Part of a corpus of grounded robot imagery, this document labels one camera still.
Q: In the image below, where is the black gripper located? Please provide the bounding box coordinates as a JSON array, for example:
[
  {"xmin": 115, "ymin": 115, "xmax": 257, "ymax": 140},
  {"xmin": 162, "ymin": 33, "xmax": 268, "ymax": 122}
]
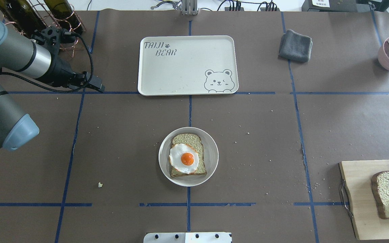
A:
[{"xmin": 31, "ymin": 26, "xmax": 105, "ymax": 93}]

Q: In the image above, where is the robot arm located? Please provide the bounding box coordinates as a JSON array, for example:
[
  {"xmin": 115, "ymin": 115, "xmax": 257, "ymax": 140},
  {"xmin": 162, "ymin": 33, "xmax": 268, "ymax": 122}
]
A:
[{"xmin": 0, "ymin": 21, "xmax": 105, "ymax": 151}]

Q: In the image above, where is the cream bear tray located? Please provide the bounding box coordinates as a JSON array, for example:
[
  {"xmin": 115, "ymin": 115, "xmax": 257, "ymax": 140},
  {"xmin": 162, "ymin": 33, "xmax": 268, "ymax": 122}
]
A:
[{"xmin": 137, "ymin": 35, "xmax": 239, "ymax": 96}]

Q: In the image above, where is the wooden cutting board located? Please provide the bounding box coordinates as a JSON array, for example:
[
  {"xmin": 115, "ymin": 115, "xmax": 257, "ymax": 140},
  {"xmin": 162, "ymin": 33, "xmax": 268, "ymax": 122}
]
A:
[{"xmin": 339, "ymin": 160, "xmax": 389, "ymax": 240}]

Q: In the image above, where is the dark green wine bottle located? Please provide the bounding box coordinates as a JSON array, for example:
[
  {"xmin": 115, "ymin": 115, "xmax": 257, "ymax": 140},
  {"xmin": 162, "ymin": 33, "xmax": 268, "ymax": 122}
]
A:
[{"xmin": 0, "ymin": 0, "xmax": 47, "ymax": 37}]

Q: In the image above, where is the bread slice on plate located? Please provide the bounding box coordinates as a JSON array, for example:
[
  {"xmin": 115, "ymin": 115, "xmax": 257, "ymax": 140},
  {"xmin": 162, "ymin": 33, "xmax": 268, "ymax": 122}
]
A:
[{"xmin": 169, "ymin": 133, "xmax": 207, "ymax": 178}]

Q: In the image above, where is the fried egg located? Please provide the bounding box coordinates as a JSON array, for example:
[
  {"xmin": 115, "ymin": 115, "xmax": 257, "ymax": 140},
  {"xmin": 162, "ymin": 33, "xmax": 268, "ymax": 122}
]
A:
[{"xmin": 168, "ymin": 143, "xmax": 200, "ymax": 174}]

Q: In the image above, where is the white round plate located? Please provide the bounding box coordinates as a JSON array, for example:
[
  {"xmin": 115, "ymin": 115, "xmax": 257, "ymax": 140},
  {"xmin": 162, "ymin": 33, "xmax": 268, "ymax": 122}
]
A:
[{"xmin": 158, "ymin": 127, "xmax": 219, "ymax": 187}]

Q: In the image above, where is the grey folded cloth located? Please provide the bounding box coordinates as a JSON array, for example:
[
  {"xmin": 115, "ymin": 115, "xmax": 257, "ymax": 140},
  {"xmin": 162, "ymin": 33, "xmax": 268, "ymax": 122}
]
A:
[{"xmin": 278, "ymin": 29, "xmax": 312, "ymax": 63}]

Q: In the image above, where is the copper wire bottle rack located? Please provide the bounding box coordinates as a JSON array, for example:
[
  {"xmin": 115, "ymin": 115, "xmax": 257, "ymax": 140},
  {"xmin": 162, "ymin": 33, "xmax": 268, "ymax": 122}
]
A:
[{"xmin": 0, "ymin": 0, "xmax": 85, "ymax": 38}]

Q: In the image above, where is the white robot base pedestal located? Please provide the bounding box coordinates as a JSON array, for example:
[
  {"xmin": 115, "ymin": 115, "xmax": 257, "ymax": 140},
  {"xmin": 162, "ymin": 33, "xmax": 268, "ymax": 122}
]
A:
[{"xmin": 143, "ymin": 232, "xmax": 233, "ymax": 243}]

